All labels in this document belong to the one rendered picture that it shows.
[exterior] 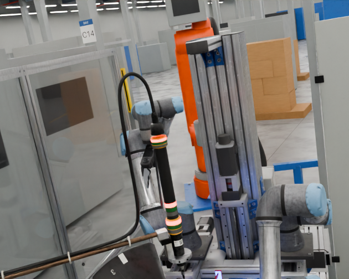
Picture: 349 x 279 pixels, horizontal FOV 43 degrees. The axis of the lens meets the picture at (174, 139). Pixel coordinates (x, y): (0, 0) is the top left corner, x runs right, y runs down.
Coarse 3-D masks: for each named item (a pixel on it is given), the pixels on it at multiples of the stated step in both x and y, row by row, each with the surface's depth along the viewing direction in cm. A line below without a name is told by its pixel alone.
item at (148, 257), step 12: (132, 252) 137; (144, 252) 138; (156, 252) 140; (108, 264) 133; (120, 264) 134; (132, 264) 135; (144, 264) 136; (156, 264) 137; (96, 276) 131; (108, 276) 132; (120, 276) 132; (132, 276) 133; (144, 276) 133; (156, 276) 134
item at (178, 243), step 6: (156, 114) 117; (156, 120) 117; (150, 126) 118; (156, 126) 117; (162, 126) 118; (156, 132) 117; (162, 132) 118; (180, 234) 125; (174, 240) 124; (180, 240) 125; (174, 246) 125; (180, 246) 125; (174, 252) 126; (180, 252) 126; (180, 264) 127
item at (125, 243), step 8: (128, 240) 122; (136, 240) 122; (104, 248) 120; (112, 248) 120; (72, 256) 118; (80, 256) 118; (88, 256) 119; (48, 264) 116; (56, 264) 116; (16, 272) 114; (24, 272) 114; (32, 272) 115
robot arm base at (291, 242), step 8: (280, 232) 200; (288, 232) 198; (296, 232) 199; (280, 240) 200; (288, 240) 198; (296, 240) 200; (304, 240) 202; (280, 248) 200; (288, 248) 198; (296, 248) 198
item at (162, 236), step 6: (162, 228) 126; (162, 234) 123; (162, 240) 123; (168, 240) 123; (168, 246) 124; (168, 252) 125; (186, 252) 127; (168, 258) 125; (174, 258) 125; (180, 258) 125; (186, 258) 124
